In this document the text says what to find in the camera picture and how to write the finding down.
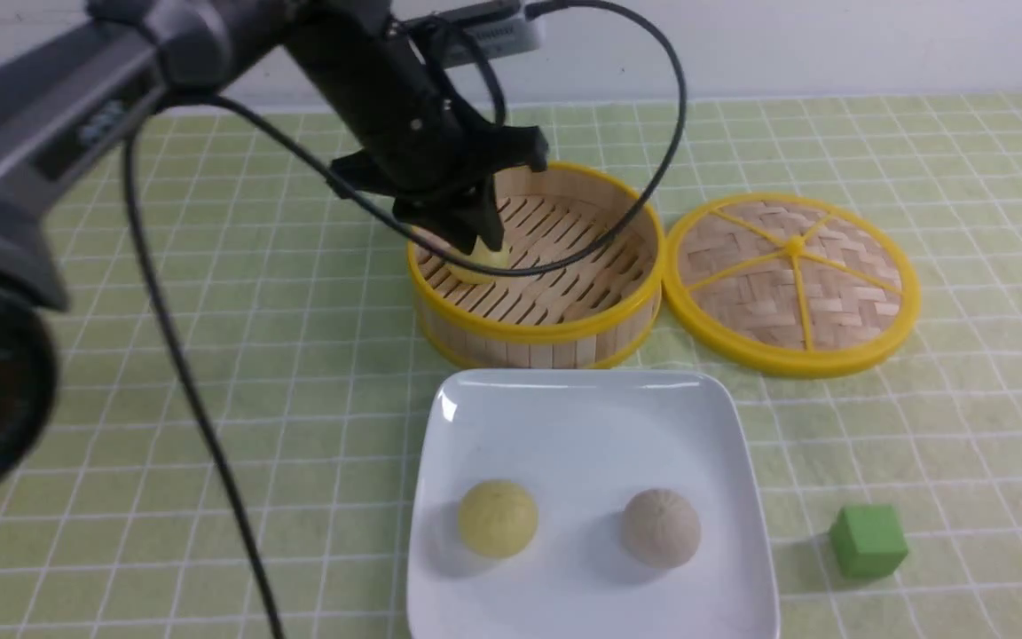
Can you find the white steamed bun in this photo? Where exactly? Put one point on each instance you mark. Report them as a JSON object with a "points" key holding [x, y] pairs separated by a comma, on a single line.
{"points": [[661, 529]]}

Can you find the green cube block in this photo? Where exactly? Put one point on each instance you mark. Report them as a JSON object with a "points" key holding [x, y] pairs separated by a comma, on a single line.
{"points": [[868, 541]]}

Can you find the yellow steamed bun on plate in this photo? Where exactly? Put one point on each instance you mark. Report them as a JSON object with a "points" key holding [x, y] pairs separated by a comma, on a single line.
{"points": [[497, 519]]}

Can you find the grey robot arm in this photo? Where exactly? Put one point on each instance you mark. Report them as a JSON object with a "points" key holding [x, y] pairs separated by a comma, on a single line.
{"points": [[65, 104]]}

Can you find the white square plate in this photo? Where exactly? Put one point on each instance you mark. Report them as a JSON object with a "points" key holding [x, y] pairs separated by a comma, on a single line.
{"points": [[583, 442]]}

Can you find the yellow steamed bun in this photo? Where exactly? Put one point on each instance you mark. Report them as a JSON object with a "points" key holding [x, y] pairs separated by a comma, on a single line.
{"points": [[497, 519], [482, 256]]}

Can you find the bamboo steamer basket yellow rim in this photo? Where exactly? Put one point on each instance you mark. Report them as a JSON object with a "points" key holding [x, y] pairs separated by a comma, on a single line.
{"points": [[595, 314]]}

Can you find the woven bamboo steamer lid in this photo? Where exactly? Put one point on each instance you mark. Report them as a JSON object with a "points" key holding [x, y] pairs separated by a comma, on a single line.
{"points": [[790, 286]]}

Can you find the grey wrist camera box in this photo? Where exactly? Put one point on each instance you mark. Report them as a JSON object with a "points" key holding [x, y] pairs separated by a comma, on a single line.
{"points": [[500, 28]]}

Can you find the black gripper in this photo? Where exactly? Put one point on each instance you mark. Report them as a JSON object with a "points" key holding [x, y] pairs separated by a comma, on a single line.
{"points": [[421, 144]]}

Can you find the green checkered tablecloth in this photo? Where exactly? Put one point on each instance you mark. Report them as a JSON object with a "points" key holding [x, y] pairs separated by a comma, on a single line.
{"points": [[295, 311]]}

